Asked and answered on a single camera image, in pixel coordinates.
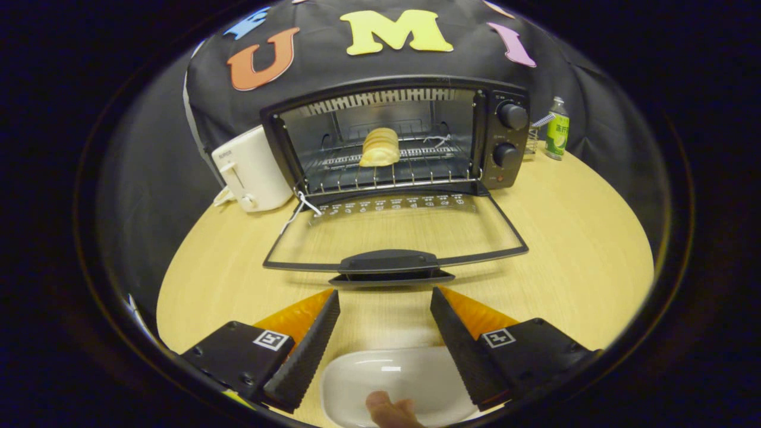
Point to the white oval plate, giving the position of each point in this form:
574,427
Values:
386,374

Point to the black toaster oven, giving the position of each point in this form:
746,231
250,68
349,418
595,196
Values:
380,83

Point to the yellow sliced bread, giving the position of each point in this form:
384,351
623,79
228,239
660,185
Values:
380,148

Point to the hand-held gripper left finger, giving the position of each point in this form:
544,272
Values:
306,356

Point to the green label plastic bottle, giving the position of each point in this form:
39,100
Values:
557,137

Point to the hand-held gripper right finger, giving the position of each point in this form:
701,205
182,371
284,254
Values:
467,356

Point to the white pop-up toaster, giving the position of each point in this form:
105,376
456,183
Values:
255,172

